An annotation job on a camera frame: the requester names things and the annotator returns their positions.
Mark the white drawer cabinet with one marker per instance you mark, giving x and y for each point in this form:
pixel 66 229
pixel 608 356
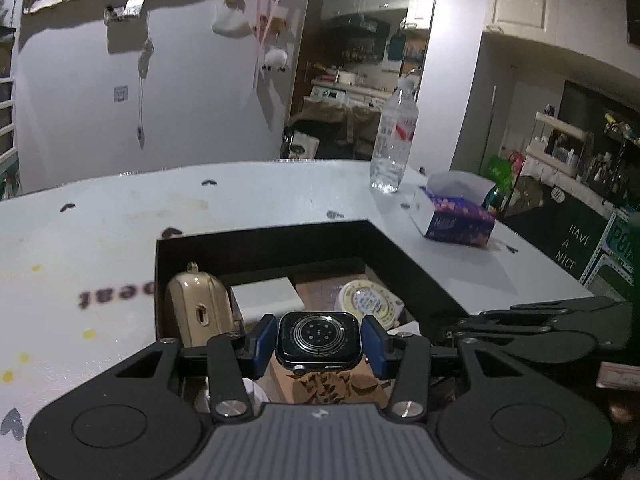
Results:
pixel 8 142

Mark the beige earbud case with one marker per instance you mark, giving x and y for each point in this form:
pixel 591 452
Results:
pixel 200 305

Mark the black cardboard box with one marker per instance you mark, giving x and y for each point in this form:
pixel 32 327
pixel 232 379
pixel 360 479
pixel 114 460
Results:
pixel 303 253

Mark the round tape measure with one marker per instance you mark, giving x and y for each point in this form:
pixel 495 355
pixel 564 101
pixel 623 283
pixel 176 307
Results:
pixel 364 297

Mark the clear water bottle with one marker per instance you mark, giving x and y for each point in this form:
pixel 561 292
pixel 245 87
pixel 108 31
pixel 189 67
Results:
pixel 394 138

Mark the carved wooden block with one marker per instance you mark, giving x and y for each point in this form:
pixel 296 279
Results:
pixel 346 386

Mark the purple floral tissue box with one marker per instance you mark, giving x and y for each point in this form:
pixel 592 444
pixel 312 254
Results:
pixel 449 208

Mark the white large power adapter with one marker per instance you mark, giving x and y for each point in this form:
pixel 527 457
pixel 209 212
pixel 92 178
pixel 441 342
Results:
pixel 254 300

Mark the white charger plug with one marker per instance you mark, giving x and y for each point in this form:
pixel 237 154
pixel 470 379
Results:
pixel 411 328

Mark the white wall socket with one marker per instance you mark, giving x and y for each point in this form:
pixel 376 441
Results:
pixel 121 94

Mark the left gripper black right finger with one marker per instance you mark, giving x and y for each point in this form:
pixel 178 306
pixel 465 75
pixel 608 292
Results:
pixel 404 359

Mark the person right hand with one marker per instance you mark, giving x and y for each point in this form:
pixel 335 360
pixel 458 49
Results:
pixel 624 412

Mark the black smartwatch body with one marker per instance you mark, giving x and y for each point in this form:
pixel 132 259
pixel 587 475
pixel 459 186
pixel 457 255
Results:
pixel 311 341

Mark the brown draped chair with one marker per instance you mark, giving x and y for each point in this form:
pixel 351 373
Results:
pixel 338 131

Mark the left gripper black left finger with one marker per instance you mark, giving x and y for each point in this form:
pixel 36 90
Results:
pixel 233 358

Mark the white plush sheep toy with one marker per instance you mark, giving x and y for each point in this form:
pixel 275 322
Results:
pixel 275 59

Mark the white knob suction hook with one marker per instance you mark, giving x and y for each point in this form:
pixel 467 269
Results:
pixel 257 395

